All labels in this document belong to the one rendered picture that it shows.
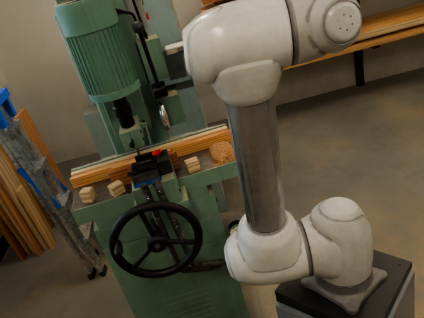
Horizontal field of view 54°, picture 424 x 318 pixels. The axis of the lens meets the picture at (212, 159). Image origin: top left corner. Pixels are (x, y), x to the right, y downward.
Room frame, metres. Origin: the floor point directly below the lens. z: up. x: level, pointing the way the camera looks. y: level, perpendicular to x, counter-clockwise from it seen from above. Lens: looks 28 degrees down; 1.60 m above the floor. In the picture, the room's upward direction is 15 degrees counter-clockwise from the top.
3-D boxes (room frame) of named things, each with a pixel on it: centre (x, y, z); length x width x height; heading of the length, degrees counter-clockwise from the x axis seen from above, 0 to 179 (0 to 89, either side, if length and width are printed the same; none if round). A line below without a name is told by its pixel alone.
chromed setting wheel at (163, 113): (1.51, 0.14, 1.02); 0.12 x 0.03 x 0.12; 3
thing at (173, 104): (1.57, 0.11, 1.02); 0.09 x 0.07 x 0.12; 93
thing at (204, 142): (1.38, 0.18, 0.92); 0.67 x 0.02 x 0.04; 93
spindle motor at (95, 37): (1.37, 0.25, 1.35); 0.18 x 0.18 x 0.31
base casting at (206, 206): (1.49, 0.26, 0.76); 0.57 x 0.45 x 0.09; 3
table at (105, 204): (1.27, 0.21, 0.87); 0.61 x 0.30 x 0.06; 93
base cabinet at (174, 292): (1.49, 0.26, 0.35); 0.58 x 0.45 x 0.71; 3
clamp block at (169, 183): (1.18, 0.20, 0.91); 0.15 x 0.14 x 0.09; 93
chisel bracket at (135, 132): (1.39, 0.25, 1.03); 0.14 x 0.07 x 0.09; 3
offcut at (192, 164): (1.25, 0.07, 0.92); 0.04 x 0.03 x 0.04; 99
